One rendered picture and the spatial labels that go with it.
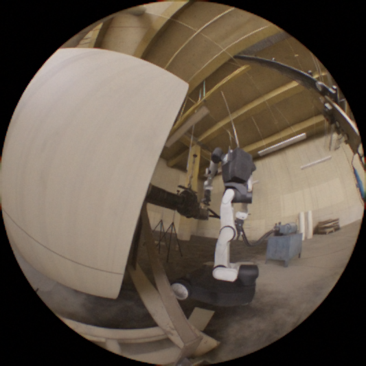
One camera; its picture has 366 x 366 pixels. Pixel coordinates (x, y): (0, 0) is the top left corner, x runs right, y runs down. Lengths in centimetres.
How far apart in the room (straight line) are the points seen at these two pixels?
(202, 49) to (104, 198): 616
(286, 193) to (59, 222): 884
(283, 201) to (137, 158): 859
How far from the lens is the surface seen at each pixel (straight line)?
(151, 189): 97
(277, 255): 224
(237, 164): 102
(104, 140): 16
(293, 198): 865
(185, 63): 622
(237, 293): 95
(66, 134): 18
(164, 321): 60
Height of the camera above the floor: 65
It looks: 23 degrees up
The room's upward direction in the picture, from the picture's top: 9 degrees clockwise
